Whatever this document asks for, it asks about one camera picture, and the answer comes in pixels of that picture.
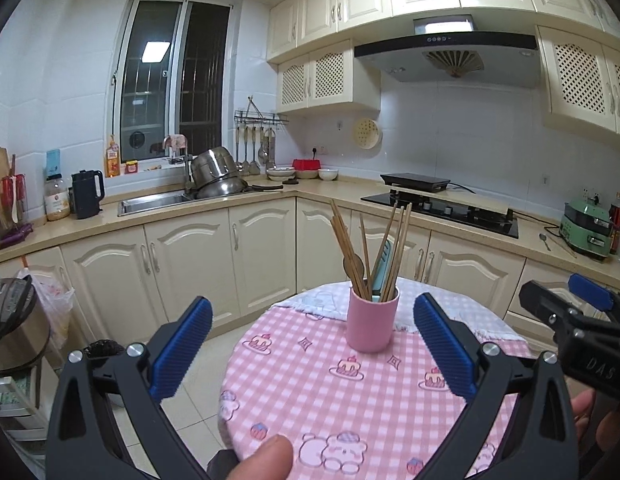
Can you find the metal faucet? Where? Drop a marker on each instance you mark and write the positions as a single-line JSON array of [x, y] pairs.
[[187, 180]]

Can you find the brown rice cooker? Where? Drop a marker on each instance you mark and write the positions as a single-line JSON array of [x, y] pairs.
[[15, 330]]

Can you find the plastic bag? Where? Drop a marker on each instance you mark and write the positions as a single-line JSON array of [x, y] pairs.
[[52, 305]]

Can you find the purple utensil holder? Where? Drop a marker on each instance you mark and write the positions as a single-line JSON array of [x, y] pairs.
[[15, 237]]

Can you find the white spoon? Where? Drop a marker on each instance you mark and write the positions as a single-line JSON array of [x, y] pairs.
[[15, 210]]

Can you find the black induction cooker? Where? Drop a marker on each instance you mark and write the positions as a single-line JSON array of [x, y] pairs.
[[414, 181]]

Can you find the steel basin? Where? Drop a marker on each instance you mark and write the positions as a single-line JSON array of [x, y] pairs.
[[222, 189]]

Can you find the black trash bin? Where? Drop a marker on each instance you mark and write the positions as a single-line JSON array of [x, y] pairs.
[[102, 349]]

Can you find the glass jar white lid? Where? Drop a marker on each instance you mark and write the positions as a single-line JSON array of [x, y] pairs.
[[56, 202]]

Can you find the person's right hand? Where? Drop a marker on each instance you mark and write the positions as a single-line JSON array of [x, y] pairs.
[[584, 412]]

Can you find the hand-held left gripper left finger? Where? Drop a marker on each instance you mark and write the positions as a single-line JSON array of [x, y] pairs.
[[182, 345]]

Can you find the kitchen window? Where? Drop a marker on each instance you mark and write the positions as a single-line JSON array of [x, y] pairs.
[[150, 100]]

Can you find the metal spoon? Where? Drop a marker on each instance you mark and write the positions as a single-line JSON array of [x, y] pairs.
[[542, 236]]

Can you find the cream lattice door cabinet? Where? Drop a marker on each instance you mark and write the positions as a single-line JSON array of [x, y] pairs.
[[327, 77], [574, 75]]

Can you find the light blue knife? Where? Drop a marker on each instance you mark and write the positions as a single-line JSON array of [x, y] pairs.
[[382, 275]]

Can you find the metal utensil rack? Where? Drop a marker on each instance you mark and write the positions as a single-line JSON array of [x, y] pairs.
[[260, 119]]

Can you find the pink cup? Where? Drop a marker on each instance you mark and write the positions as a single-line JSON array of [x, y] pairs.
[[372, 325]]

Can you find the steel pot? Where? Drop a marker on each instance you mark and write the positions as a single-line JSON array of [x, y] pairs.
[[212, 167]]

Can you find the green electric cooker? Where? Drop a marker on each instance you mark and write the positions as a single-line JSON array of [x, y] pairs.
[[584, 230]]

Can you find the steel sink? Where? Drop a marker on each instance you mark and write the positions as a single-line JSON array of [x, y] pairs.
[[150, 203]]

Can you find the orange bottle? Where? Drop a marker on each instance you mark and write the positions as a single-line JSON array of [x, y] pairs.
[[113, 160]]

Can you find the hanging kitchen utensil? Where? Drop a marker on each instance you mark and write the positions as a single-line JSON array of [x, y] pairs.
[[262, 147], [238, 145], [245, 147], [270, 145], [253, 147]]

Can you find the pink checkered tablecloth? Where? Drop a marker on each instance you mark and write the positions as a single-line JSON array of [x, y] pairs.
[[300, 385]]

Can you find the wall outlet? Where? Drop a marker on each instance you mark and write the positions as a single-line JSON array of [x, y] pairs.
[[318, 150]]

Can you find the black gas stove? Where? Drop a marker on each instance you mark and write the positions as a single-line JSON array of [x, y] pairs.
[[439, 212]]

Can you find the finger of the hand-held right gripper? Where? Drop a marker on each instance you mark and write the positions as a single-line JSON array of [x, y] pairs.
[[544, 305], [592, 292]]

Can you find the white bowl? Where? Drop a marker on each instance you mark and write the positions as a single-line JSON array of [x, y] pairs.
[[307, 174], [280, 174], [328, 174]]

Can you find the black electric kettle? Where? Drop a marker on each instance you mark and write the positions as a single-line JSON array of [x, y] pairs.
[[86, 195]]

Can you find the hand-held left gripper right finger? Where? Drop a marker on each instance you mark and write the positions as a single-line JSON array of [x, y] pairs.
[[442, 345]]

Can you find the red container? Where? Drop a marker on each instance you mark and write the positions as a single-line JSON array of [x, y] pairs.
[[307, 165]]

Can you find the pile of wooden chopsticks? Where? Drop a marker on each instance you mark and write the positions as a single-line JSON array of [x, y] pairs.
[[403, 225]]

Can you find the range hood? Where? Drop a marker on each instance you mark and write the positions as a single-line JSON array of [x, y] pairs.
[[389, 62]]

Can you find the blue carton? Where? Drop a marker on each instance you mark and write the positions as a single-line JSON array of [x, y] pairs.
[[53, 160]]

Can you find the person's left hand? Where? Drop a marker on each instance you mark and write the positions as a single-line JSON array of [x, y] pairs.
[[265, 460]]

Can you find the thin dark stick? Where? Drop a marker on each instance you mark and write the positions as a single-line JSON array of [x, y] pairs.
[[562, 247]]

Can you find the small red jar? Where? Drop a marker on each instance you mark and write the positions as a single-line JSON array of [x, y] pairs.
[[131, 168]]

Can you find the white fringed cloth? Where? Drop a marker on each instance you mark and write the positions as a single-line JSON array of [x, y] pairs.
[[320, 300]]

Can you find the dark sauce bottle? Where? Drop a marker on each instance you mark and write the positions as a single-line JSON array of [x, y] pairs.
[[616, 225]]

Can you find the white shelf rack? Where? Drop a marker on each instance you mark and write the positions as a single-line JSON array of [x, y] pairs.
[[10, 400]]

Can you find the cream base cabinets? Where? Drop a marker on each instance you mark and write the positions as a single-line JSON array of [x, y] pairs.
[[190, 265]]

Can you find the round cream wall plate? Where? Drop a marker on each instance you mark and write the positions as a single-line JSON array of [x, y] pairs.
[[367, 132]]

